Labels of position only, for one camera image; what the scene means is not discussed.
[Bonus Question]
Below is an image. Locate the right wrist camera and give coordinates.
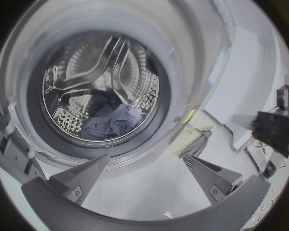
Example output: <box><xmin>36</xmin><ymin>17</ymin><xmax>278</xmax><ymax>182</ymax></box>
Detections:
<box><xmin>276</xmin><ymin>85</ymin><xmax>289</xmax><ymax>110</ymax></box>

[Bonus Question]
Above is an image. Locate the cream laundry basket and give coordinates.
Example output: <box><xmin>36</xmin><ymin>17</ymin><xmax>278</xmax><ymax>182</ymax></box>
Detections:
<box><xmin>169</xmin><ymin>110</ymin><xmax>215</xmax><ymax>159</ymax></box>

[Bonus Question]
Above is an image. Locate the grey garment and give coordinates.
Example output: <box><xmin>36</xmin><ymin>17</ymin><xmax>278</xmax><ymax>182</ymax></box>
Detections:
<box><xmin>186</xmin><ymin>129</ymin><xmax>213</xmax><ymax>157</ymax></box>

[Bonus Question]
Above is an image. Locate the grey washing machine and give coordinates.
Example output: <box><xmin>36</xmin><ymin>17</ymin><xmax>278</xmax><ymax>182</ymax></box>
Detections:
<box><xmin>0</xmin><ymin>0</ymin><xmax>237</xmax><ymax>181</ymax></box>

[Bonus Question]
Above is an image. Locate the heap of blue-grey clothes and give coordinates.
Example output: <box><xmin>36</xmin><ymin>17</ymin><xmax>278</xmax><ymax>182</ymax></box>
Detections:
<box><xmin>80</xmin><ymin>88</ymin><xmax>143</xmax><ymax>139</ymax></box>

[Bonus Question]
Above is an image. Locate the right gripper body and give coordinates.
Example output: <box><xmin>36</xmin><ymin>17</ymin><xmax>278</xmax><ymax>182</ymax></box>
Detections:
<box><xmin>252</xmin><ymin>111</ymin><xmax>289</xmax><ymax>159</ymax></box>

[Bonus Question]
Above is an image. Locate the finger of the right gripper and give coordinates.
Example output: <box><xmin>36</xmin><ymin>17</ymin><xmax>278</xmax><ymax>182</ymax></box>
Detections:
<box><xmin>233</xmin><ymin>114</ymin><xmax>258</xmax><ymax>130</ymax></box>

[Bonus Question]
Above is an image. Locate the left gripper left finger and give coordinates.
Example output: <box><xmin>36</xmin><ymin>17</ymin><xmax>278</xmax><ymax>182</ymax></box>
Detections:
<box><xmin>48</xmin><ymin>153</ymin><xmax>110</xmax><ymax>205</ymax></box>

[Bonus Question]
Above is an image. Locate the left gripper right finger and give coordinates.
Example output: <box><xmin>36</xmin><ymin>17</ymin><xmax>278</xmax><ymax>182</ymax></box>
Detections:
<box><xmin>182</xmin><ymin>152</ymin><xmax>243</xmax><ymax>206</ymax></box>

